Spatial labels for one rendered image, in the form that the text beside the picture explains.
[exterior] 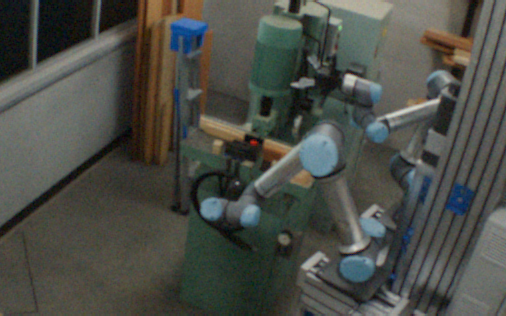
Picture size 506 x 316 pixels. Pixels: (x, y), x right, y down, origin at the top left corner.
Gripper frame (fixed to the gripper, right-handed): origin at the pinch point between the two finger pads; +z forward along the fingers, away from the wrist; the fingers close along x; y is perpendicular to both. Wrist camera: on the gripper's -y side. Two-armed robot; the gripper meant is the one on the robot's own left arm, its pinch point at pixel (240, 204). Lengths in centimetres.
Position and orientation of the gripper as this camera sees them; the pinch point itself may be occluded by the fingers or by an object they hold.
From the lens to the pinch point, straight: 247.5
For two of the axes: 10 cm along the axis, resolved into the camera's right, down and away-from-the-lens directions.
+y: -3.3, 9.4, 0.1
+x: 9.1, 3.2, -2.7
